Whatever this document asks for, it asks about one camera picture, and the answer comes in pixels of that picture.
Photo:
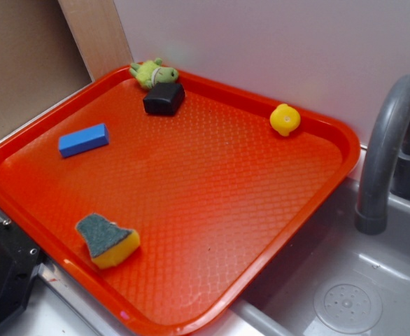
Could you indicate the yellow rubber duck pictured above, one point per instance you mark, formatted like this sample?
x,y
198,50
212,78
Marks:
x,y
285,119

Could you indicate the red plastic tray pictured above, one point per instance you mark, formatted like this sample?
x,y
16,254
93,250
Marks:
x,y
213,191

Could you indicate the black rectangular block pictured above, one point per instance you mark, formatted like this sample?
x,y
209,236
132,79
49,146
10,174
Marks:
x,y
164,99

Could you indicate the green plush frog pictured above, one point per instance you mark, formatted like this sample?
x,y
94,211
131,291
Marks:
x,y
151,72

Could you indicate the blue rectangular block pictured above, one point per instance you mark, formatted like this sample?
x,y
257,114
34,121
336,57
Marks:
x,y
83,140

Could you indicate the yellow green scrub sponge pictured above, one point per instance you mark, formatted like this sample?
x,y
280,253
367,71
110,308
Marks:
x,y
108,244

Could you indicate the grey toy sink basin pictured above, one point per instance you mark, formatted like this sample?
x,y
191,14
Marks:
x,y
330,279

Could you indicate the wooden board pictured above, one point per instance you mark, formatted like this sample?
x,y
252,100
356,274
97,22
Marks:
x,y
99,35

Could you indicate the grey plastic faucet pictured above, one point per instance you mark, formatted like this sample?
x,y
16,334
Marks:
x,y
386,169

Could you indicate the black metal mount block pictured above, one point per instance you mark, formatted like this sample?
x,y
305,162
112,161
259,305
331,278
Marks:
x,y
20,259

